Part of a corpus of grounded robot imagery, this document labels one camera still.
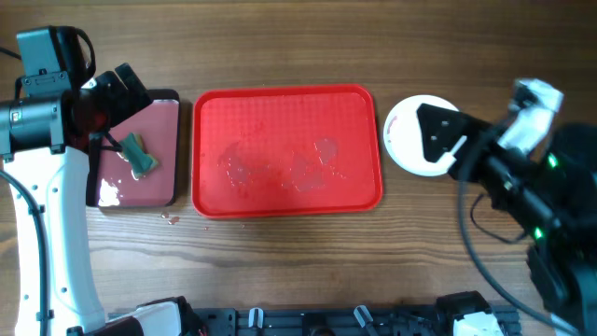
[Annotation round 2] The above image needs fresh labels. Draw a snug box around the green yellow sponge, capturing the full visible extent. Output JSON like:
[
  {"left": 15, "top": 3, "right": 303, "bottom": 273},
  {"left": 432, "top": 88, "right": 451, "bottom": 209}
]
[{"left": 119, "top": 133, "right": 159, "bottom": 180}]

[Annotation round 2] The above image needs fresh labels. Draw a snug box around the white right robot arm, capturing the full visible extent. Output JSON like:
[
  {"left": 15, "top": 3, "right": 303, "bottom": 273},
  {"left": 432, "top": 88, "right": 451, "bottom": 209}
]
[{"left": 416, "top": 104, "right": 596, "bottom": 335}]

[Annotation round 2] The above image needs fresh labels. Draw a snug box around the red plastic tray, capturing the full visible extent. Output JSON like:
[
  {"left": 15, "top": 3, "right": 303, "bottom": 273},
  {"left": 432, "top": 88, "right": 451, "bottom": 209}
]
[{"left": 190, "top": 84, "right": 383, "bottom": 219}]

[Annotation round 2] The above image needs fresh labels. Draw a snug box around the black tray with water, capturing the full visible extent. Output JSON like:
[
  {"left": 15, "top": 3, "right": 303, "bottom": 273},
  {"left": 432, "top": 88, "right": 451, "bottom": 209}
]
[{"left": 86, "top": 89, "right": 181, "bottom": 207}]

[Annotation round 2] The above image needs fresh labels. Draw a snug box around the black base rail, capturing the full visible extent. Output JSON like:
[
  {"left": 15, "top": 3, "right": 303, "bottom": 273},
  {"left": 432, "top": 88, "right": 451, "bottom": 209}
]
[{"left": 195, "top": 303, "right": 521, "bottom": 336}]

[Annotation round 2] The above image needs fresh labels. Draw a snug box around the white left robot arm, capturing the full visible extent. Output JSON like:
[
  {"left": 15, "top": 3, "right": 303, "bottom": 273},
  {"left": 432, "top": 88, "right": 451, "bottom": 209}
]
[{"left": 1, "top": 63, "right": 202, "bottom": 335}]

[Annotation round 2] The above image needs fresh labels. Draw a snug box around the white plate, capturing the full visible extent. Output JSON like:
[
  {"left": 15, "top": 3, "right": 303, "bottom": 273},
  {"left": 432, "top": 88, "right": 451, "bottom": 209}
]
[{"left": 382, "top": 94, "right": 459, "bottom": 176}]

